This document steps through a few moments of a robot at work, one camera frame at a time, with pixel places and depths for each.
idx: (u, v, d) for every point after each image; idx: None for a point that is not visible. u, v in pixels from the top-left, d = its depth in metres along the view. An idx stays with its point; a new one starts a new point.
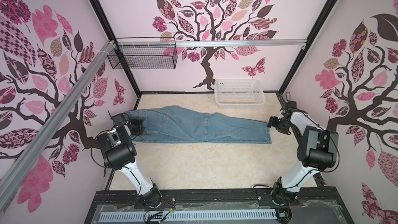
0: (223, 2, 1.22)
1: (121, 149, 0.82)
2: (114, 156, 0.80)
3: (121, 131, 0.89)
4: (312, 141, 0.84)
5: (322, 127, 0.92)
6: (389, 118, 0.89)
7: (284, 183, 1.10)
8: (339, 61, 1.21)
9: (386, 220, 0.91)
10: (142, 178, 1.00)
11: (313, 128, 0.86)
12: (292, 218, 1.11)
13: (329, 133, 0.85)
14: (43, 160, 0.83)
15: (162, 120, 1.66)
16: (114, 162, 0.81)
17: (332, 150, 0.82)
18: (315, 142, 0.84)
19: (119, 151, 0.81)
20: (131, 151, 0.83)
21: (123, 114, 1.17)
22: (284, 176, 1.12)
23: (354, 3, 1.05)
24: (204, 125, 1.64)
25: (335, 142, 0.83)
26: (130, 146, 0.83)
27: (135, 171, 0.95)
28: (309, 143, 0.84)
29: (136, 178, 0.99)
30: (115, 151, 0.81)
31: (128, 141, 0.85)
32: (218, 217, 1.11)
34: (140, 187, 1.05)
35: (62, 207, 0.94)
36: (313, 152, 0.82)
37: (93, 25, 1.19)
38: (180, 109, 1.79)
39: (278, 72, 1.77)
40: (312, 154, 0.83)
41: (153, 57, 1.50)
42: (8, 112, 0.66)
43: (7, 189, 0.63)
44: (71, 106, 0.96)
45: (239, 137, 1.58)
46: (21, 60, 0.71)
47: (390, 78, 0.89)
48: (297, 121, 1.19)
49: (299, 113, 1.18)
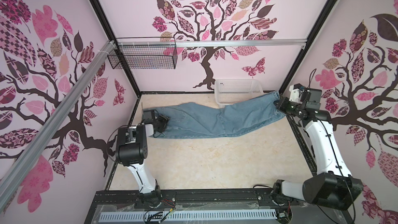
0: (223, 2, 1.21)
1: (133, 149, 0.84)
2: (124, 152, 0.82)
3: (139, 131, 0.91)
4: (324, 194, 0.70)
5: (344, 171, 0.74)
6: (389, 118, 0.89)
7: (285, 191, 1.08)
8: (339, 61, 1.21)
9: (386, 220, 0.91)
10: (146, 178, 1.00)
11: (331, 177, 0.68)
12: (292, 218, 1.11)
13: (352, 183, 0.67)
14: (43, 160, 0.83)
15: (181, 115, 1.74)
16: (124, 158, 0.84)
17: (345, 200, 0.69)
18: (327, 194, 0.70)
19: (131, 150, 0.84)
20: (142, 155, 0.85)
21: (153, 111, 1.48)
22: (287, 184, 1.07)
23: (354, 3, 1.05)
24: (222, 122, 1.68)
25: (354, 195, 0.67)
26: (142, 149, 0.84)
27: (141, 172, 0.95)
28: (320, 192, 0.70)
29: (140, 177, 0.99)
30: (128, 148, 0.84)
31: (142, 143, 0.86)
32: (218, 217, 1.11)
34: (142, 187, 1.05)
35: (63, 207, 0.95)
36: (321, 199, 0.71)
37: (93, 25, 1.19)
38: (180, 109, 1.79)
39: (278, 72, 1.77)
40: (317, 200, 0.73)
41: (152, 57, 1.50)
42: (8, 112, 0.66)
43: (7, 189, 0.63)
44: (71, 106, 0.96)
45: (254, 124, 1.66)
46: (21, 60, 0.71)
47: (390, 78, 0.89)
48: (313, 135, 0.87)
49: (321, 128, 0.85)
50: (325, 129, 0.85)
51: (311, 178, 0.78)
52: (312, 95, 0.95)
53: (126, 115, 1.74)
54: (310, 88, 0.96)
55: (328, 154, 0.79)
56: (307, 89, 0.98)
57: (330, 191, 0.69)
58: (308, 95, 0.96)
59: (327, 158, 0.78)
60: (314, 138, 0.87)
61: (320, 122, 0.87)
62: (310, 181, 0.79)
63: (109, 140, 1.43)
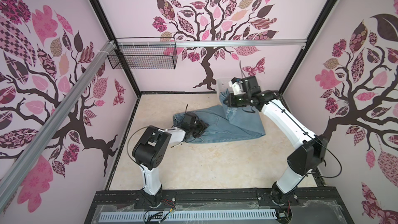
0: (223, 2, 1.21)
1: (148, 152, 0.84)
2: (140, 151, 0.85)
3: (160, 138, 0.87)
4: (309, 158, 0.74)
5: (311, 134, 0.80)
6: (389, 118, 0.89)
7: (283, 187, 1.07)
8: (339, 61, 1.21)
9: (386, 220, 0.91)
10: (151, 183, 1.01)
11: (306, 145, 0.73)
12: (293, 218, 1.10)
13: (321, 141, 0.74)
14: (43, 160, 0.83)
15: (215, 119, 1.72)
16: (137, 156, 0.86)
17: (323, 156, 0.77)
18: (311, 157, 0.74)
19: (146, 152, 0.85)
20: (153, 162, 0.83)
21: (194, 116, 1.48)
22: (280, 179, 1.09)
23: (354, 3, 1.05)
24: None
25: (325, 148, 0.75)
26: (155, 157, 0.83)
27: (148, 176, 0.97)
28: (305, 162, 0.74)
29: (146, 180, 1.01)
30: (144, 149, 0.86)
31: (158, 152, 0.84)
32: (218, 217, 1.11)
34: (145, 188, 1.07)
35: (62, 207, 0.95)
36: (308, 166, 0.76)
37: (93, 25, 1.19)
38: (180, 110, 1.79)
39: (278, 72, 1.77)
40: (306, 168, 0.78)
41: (152, 57, 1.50)
42: (8, 112, 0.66)
43: (7, 189, 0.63)
44: (71, 106, 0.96)
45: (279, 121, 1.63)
46: (21, 60, 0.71)
47: (390, 78, 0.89)
48: (271, 115, 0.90)
49: (276, 107, 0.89)
50: (279, 107, 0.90)
51: (291, 153, 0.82)
52: (251, 83, 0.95)
53: (126, 115, 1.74)
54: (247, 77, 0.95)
55: (293, 126, 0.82)
56: (244, 79, 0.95)
57: (311, 156, 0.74)
58: (246, 84, 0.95)
59: (295, 130, 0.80)
60: (273, 117, 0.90)
61: (271, 101, 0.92)
62: (290, 155, 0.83)
63: (109, 140, 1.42)
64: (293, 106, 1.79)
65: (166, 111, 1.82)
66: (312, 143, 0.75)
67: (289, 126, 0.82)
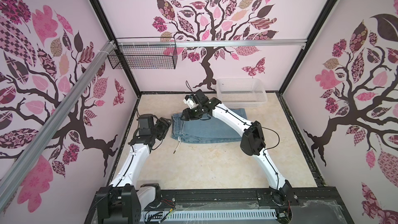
0: (223, 2, 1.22)
1: (122, 216, 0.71)
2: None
3: (123, 198, 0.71)
4: (252, 141, 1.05)
5: (249, 122, 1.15)
6: (389, 118, 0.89)
7: (274, 184, 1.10)
8: (339, 61, 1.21)
9: (386, 220, 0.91)
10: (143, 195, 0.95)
11: (246, 132, 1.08)
12: (292, 218, 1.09)
13: (255, 125, 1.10)
14: (43, 160, 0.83)
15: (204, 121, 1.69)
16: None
17: (262, 136, 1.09)
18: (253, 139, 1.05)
19: (120, 218, 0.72)
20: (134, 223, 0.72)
21: (150, 117, 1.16)
22: (269, 180, 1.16)
23: (354, 3, 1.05)
24: None
25: (260, 129, 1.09)
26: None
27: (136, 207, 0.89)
28: (251, 143, 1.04)
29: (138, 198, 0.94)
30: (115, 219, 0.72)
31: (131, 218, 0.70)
32: (218, 217, 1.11)
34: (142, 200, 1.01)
35: (62, 207, 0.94)
36: (255, 146, 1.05)
37: (93, 25, 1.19)
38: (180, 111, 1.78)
39: (278, 72, 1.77)
40: (255, 149, 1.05)
41: (153, 57, 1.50)
42: (8, 112, 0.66)
43: (7, 190, 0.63)
44: (71, 106, 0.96)
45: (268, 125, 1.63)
46: (22, 60, 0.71)
47: (390, 78, 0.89)
48: (220, 117, 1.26)
49: (221, 109, 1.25)
50: (223, 108, 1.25)
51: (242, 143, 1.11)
52: (198, 96, 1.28)
53: (126, 116, 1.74)
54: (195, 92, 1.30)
55: (235, 121, 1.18)
56: (193, 94, 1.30)
57: (252, 138, 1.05)
58: (196, 97, 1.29)
59: (237, 123, 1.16)
60: (222, 117, 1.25)
61: (218, 106, 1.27)
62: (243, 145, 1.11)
63: (109, 140, 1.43)
64: (293, 106, 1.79)
65: (166, 110, 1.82)
66: (250, 129, 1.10)
67: (233, 121, 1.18)
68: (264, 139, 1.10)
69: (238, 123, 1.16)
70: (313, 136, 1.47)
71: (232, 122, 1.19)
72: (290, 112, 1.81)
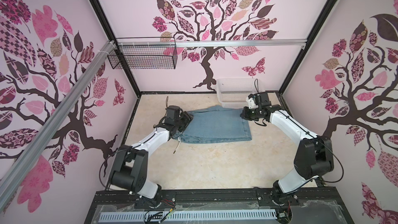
0: (223, 2, 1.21)
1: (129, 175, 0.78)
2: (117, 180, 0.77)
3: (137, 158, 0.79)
4: (311, 155, 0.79)
5: (312, 134, 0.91)
6: (389, 118, 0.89)
7: (283, 187, 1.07)
8: (339, 61, 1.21)
9: (386, 220, 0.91)
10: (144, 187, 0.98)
11: (307, 141, 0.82)
12: (293, 218, 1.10)
13: (322, 140, 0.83)
14: (43, 160, 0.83)
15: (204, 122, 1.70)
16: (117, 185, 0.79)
17: (330, 159, 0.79)
18: (313, 154, 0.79)
19: (126, 176, 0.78)
20: (136, 186, 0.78)
21: (178, 110, 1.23)
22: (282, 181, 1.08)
23: (354, 3, 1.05)
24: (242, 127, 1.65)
25: (330, 149, 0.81)
26: (133, 183, 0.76)
27: None
28: (307, 159, 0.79)
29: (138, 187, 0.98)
30: (122, 176, 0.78)
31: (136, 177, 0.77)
32: (218, 217, 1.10)
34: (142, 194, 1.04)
35: (63, 207, 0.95)
36: (313, 164, 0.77)
37: (93, 25, 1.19)
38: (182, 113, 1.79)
39: (278, 72, 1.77)
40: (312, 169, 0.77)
41: (153, 57, 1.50)
42: (8, 112, 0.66)
43: (7, 190, 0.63)
44: (71, 106, 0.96)
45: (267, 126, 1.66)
46: (21, 60, 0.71)
47: (390, 78, 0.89)
48: (278, 123, 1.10)
49: (281, 114, 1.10)
50: (284, 114, 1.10)
51: (297, 157, 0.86)
52: (262, 97, 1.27)
53: (126, 116, 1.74)
54: (259, 93, 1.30)
55: (295, 127, 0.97)
56: (257, 94, 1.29)
57: (313, 154, 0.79)
58: (258, 98, 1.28)
59: (297, 129, 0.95)
60: (280, 122, 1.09)
61: (279, 111, 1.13)
62: (298, 160, 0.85)
63: (109, 140, 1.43)
64: (292, 106, 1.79)
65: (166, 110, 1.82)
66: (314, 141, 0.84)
67: (292, 127, 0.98)
68: (331, 165, 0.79)
69: (298, 130, 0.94)
70: None
71: (289, 128, 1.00)
72: (290, 112, 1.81)
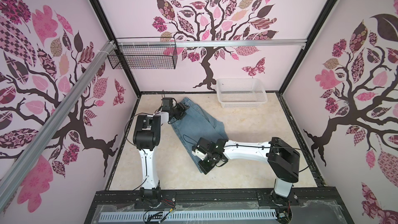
0: (223, 3, 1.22)
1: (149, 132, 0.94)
2: (141, 137, 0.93)
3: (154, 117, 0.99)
4: (284, 165, 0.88)
5: (265, 145, 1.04)
6: (389, 118, 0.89)
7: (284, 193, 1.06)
8: (339, 61, 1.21)
9: (386, 220, 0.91)
10: (151, 170, 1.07)
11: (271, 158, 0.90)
12: (292, 218, 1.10)
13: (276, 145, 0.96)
14: (43, 160, 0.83)
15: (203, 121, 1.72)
16: (138, 142, 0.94)
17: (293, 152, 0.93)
18: (285, 163, 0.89)
19: (146, 134, 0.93)
20: (156, 142, 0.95)
21: (171, 99, 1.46)
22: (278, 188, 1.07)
23: (354, 3, 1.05)
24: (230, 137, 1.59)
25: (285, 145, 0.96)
26: (154, 137, 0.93)
27: (149, 159, 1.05)
28: (283, 169, 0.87)
29: (146, 168, 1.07)
30: (143, 134, 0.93)
31: (156, 131, 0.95)
32: (218, 217, 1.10)
34: (145, 180, 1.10)
35: (63, 207, 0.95)
36: (293, 170, 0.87)
37: (93, 25, 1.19)
38: (186, 99, 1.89)
39: (278, 72, 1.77)
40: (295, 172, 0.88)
41: (153, 57, 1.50)
42: (8, 112, 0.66)
43: (8, 189, 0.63)
44: (71, 106, 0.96)
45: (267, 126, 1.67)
46: (21, 60, 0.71)
47: (390, 78, 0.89)
48: (236, 155, 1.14)
49: (231, 147, 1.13)
50: (232, 145, 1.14)
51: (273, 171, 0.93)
52: (203, 145, 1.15)
53: (126, 116, 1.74)
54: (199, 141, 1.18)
55: (252, 150, 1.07)
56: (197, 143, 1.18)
57: (283, 162, 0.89)
58: (201, 148, 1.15)
59: (255, 151, 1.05)
60: (237, 154, 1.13)
61: (227, 143, 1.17)
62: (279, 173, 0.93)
63: (109, 140, 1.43)
64: (292, 106, 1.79)
65: None
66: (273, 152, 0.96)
67: (250, 151, 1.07)
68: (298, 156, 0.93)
69: (256, 153, 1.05)
70: (313, 136, 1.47)
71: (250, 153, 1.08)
72: (290, 112, 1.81)
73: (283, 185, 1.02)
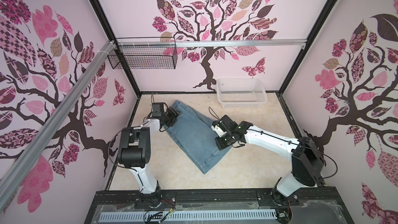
0: (223, 2, 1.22)
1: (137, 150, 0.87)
2: (127, 156, 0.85)
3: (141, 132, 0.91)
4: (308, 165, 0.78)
5: (293, 140, 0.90)
6: (389, 118, 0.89)
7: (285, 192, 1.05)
8: (339, 61, 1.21)
9: (386, 220, 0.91)
10: (147, 182, 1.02)
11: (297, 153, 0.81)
12: (292, 218, 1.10)
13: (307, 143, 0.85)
14: (43, 160, 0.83)
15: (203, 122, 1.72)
16: (125, 161, 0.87)
17: (320, 156, 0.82)
18: (309, 163, 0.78)
19: (134, 153, 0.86)
20: (145, 159, 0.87)
21: (161, 105, 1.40)
22: (280, 186, 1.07)
23: (354, 3, 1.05)
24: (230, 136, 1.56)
25: (314, 146, 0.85)
26: (143, 154, 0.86)
27: (142, 174, 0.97)
28: (304, 167, 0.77)
29: (141, 180, 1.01)
30: (129, 152, 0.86)
31: (144, 148, 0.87)
32: (218, 217, 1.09)
34: (142, 188, 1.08)
35: (63, 207, 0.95)
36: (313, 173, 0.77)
37: (93, 25, 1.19)
38: (177, 102, 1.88)
39: (278, 72, 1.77)
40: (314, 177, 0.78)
41: (153, 57, 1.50)
42: (8, 112, 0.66)
43: (7, 190, 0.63)
44: (71, 106, 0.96)
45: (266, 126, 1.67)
46: (22, 60, 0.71)
47: (390, 78, 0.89)
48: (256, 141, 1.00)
49: (255, 132, 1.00)
50: (257, 130, 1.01)
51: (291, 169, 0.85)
52: (225, 122, 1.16)
53: (126, 116, 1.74)
54: (221, 119, 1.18)
55: (276, 142, 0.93)
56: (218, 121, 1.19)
57: (307, 161, 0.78)
58: (223, 124, 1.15)
59: (281, 144, 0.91)
60: (257, 141, 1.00)
61: (251, 127, 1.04)
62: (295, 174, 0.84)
63: (109, 140, 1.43)
64: (292, 106, 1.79)
65: None
66: (300, 148, 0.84)
67: (274, 142, 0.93)
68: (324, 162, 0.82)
69: (281, 145, 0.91)
70: (313, 136, 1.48)
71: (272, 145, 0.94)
72: (290, 112, 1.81)
73: (288, 184, 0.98)
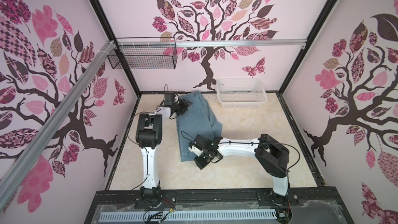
0: (223, 2, 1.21)
1: (151, 132, 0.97)
2: (143, 137, 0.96)
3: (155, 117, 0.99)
4: (270, 158, 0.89)
5: (255, 142, 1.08)
6: (389, 118, 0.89)
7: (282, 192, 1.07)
8: (339, 61, 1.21)
9: (386, 220, 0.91)
10: (152, 169, 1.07)
11: (259, 152, 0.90)
12: (292, 218, 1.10)
13: (264, 139, 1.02)
14: (43, 160, 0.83)
15: None
16: (141, 140, 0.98)
17: (281, 148, 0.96)
18: (271, 157, 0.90)
19: (148, 134, 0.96)
20: (157, 141, 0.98)
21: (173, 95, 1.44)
22: (276, 188, 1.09)
23: (354, 4, 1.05)
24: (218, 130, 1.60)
25: (273, 142, 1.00)
26: (156, 135, 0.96)
27: (151, 158, 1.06)
28: (269, 162, 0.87)
29: (147, 166, 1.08)
30: (146, 132, 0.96)
31: (157, 130, 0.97)
32: (218, 217, 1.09)
34: (145, 179, 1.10)
35: (63, 207, 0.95)
36: (279, 164, 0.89)
37: (93, 25, 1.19)
38: (199, 93, 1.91)
39: (278, 72, 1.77)
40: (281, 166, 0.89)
41: (153, 57, 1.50)
42: (8, 112, 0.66)
43: (7, 190, 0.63)
44: (71, 106, 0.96)
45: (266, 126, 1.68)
46: (21, 60, 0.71)
47: (390, 78, 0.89)
48: (228, 151, 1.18)
49: (224, 143, 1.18)
50: (225, 141, 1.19)
51: (264, 166, 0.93)
52: (199, 141, 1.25)
53: (126, 116, 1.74)
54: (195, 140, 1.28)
55: (243, 146, 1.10)
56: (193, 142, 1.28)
57: (269, 156, 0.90)
58: (198, 143, 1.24)
59: (245, 148, 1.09)
60: (229, 151, 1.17)
61: (221, 140, 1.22)
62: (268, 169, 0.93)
63: (109, 140, 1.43)
64: (292, 106, 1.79)
65: None
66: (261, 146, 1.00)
67: (241, 146, 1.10)
68: (287, 151, 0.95)
69: (246, 148, 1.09)
70: (313, 136, 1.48)
71: (240, 150, 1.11)
72: (290, 112, 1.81)
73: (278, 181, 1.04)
